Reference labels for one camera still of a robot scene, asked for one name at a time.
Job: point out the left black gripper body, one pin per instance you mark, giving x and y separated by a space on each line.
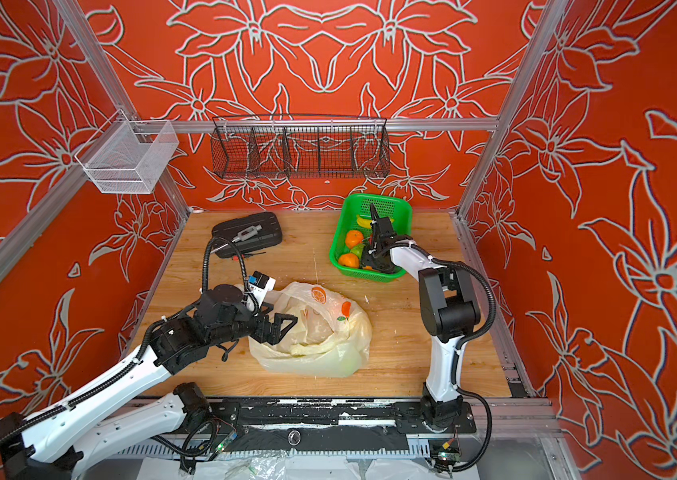
247 322

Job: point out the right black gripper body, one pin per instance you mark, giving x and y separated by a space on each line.
370 257

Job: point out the light green crinkled fruit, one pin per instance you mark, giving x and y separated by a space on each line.
358 250

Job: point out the orange fruit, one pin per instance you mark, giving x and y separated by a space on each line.
349 260
353 238

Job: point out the translucent plastic bag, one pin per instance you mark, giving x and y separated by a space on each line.
331 339

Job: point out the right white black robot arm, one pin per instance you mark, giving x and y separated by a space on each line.
457 305

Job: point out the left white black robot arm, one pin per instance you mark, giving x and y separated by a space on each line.
82 429

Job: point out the green plastic basket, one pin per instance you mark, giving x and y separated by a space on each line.
357 204

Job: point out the yellow banana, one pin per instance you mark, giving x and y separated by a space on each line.
366 223

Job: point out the black tool case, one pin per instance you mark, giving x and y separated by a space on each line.
270 236

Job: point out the silver ratchet screwdriver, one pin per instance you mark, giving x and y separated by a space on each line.
247 233

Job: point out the small circuit board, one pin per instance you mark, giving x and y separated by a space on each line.
444 458

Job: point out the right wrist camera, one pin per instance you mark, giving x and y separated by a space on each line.
378 223

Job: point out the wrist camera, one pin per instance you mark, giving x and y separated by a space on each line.
378 223
225 301

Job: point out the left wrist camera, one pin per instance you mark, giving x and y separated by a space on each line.
225 301

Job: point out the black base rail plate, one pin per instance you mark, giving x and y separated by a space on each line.
344 426

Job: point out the black wire wall basket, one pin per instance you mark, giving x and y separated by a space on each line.
301 147

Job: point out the white wire mesh basket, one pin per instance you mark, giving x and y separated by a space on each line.
120 158

